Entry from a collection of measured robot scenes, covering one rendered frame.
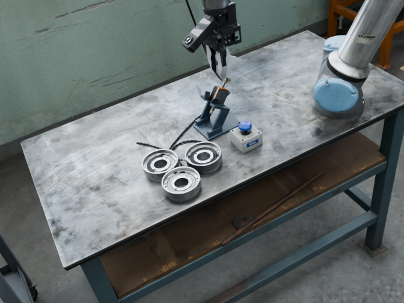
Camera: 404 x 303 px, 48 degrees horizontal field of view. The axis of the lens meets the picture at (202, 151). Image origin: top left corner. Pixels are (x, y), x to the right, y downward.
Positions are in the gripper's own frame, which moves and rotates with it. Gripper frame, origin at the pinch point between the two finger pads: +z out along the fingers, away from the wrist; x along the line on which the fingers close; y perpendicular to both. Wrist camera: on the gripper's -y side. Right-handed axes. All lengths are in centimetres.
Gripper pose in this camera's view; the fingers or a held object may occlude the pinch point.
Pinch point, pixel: (217, 73)
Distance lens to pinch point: 136.6
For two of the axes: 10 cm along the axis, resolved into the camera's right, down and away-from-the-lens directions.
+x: -5.1, -5.0, 6.9
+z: 1.3, 7.6, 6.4
